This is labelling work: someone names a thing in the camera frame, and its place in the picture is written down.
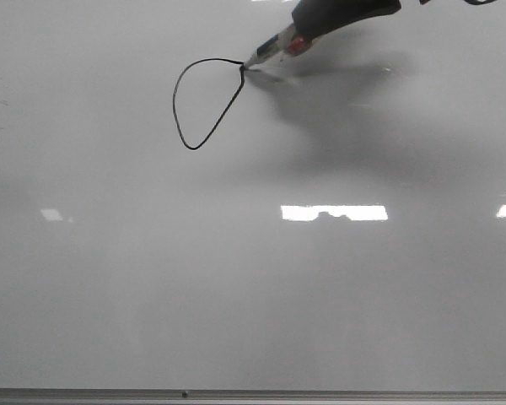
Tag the white whiteboard with metal frame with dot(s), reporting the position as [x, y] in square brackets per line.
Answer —
[334, 221]

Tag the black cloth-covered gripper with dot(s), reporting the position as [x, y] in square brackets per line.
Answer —
[313, 19]

